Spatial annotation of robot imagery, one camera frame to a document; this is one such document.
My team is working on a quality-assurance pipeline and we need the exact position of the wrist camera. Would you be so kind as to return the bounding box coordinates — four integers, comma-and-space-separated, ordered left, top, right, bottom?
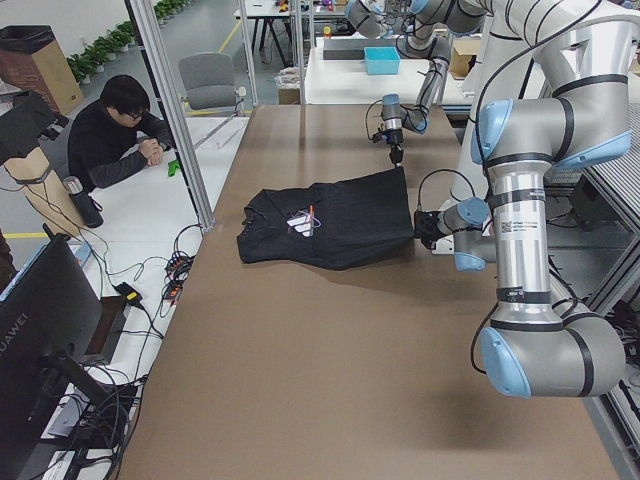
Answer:
371, 128, 386, 143

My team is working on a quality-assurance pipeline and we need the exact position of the black Huawei monitor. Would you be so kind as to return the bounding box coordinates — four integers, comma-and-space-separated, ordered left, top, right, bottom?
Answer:
1, 235, 117, 479

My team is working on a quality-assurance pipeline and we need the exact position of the green handled reacher tool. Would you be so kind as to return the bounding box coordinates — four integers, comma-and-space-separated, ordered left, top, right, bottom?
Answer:
167, 160, 181, 178

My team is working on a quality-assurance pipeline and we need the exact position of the blue plastic bin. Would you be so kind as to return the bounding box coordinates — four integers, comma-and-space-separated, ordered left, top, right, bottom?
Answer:
364, 46, 400, 76

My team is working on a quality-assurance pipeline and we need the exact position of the seated person in black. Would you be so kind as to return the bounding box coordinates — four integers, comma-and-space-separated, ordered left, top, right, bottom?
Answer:
67, 74, 174, 193

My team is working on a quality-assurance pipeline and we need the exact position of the red power strip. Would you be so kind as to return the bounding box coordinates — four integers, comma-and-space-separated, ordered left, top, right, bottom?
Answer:
162, 250, 195, 305

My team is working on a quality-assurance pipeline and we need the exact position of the black water bottle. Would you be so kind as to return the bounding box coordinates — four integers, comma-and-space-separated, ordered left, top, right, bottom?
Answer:
63, 176, 104, 228

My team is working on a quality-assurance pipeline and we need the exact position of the aluminium frame post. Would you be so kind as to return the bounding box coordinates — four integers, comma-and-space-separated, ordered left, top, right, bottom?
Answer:
125, 0, 215, 232

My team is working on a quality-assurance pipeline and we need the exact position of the grey office chair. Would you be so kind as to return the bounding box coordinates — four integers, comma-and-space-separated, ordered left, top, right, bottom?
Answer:
178, 52, 246, 116

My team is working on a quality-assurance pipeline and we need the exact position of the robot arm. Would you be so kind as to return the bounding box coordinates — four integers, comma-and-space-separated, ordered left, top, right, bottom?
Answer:
345, 0, 486, 166
462, 1, 639, 398

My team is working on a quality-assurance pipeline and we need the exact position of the brown cardboard box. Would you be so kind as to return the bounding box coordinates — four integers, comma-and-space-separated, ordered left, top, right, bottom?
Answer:
1, 25, 84, 115

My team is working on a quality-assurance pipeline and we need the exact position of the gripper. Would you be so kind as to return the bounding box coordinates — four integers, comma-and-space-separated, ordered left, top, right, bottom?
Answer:
385, 129, 404, 166
413, 210, 443, 250

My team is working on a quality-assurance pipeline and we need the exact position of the black power adapter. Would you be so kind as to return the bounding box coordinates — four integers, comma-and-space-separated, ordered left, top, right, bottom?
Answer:
114, 282, 142, 308

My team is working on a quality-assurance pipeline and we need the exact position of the black graphic t-shirt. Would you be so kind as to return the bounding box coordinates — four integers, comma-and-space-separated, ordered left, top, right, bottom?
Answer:
237, 167, 414, 270

